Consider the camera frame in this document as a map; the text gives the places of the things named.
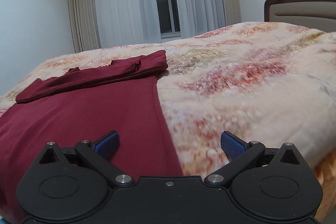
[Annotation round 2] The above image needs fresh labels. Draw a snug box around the floral beige bed blanket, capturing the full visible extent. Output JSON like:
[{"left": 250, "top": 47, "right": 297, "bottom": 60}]
[{"left": 0, "top": 21, "right": 336, "bottom": 224}]

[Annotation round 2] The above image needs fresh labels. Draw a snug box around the brown padded headboard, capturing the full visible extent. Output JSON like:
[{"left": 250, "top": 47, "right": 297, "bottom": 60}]
[{"left": 264, "top": 0, "right": 336, "bottom": 32}]

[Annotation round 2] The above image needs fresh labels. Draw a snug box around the dark red shirt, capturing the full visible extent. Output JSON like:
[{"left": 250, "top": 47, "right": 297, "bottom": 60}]
[{"left": 1, "top": 50, "right": 182, "bottom": 223}]

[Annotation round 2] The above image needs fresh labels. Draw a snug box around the beige drape curtain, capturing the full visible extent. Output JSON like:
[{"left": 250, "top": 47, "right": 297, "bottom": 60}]
[{"left": 68, "top": 0, "right": 101, "bottom": 53}]

